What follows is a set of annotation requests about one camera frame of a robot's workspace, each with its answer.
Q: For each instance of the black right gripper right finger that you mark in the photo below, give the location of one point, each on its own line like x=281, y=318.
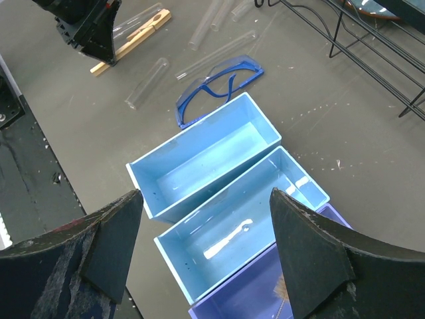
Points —
x=332, y=271

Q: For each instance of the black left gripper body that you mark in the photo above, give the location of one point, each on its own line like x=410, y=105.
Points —
x=71, y=19

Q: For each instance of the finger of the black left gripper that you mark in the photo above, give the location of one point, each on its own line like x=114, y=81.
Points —
x=99, y=36

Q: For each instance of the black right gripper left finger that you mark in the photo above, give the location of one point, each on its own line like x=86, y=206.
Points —
x=78, y=270

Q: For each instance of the wire test tube brush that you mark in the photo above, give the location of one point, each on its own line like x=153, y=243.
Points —
x=281, y=292

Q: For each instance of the wooden test tube holder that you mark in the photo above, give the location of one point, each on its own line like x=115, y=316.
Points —
x=144, y=32

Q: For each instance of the blue safety goggles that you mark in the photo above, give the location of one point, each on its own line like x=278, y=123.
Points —
x=224, y=80

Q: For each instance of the glass test tube beside clamp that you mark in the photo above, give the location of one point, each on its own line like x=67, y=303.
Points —
x=126, y=28

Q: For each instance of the short glass test tube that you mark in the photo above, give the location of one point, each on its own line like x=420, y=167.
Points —
x=144, y=89

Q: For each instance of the light blue middle bin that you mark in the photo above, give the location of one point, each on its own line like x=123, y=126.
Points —
x=181, y=244

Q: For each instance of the light blue bin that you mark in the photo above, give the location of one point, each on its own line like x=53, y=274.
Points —
x=181, y=244
x=186, y=170

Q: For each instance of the light blue left bin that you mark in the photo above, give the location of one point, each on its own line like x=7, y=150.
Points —
x=186, y=170

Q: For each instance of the glass test tube near basket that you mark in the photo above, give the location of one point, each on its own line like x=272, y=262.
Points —
x=242, y=9

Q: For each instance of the glass test tube near goggles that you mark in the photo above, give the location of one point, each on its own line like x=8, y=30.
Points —
x=218, y=54

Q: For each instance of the blue ceramic plate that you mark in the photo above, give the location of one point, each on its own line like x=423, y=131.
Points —
x=374, y=9

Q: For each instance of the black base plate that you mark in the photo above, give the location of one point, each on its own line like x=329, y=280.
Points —
x=36, y=195

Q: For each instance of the black wire basket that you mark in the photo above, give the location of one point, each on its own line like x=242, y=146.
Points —
x=390, y=52

